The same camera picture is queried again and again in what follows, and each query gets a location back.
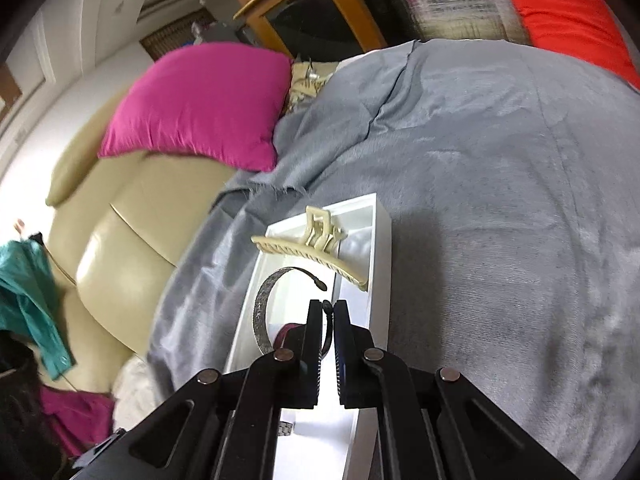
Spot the magenta pillow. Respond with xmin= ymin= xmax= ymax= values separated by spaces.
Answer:
xmin=98 ymin=42 xmax=292 ymax=172

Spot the silver cuff bracelet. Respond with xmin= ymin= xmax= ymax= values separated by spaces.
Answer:
xmin=252 ymin=265 xmax=335 ymax=361

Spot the beige leather headboard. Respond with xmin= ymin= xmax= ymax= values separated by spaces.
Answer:
xmin=41 ymin=91 xmax=235 ymax=393

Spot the grey bed blanket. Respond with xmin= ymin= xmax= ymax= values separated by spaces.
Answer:
xmin=148 ymin=40 xmax=639 ymax=479

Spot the red cushion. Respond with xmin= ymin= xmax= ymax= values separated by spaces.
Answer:
xmin=511 ymin=0 xmax=639 ymax=87

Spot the cream hair claw clip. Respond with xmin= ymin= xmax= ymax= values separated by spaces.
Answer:
xmin=250 ymin=206 xmax=369 ymax=292

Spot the maroon hair tie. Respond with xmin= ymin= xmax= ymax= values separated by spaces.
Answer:
xmin=274 ymin=323 xmax=306 ymax=354

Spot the white organizer tray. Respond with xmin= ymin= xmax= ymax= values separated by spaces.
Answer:
xmin=221 ymin=192 xmax=394 ymax=480

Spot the wooden cabinet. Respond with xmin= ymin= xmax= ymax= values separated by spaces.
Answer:
xmin=233 ymin=0 xmax=387 ymax=62

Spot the magenta cloth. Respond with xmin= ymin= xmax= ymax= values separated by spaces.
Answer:
xmin=39 ymin=386 xmax=115 ymax=457

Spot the teal cloth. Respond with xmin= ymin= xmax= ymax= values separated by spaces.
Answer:
xmin=0 ymin=240 xmax=74 ymax=380

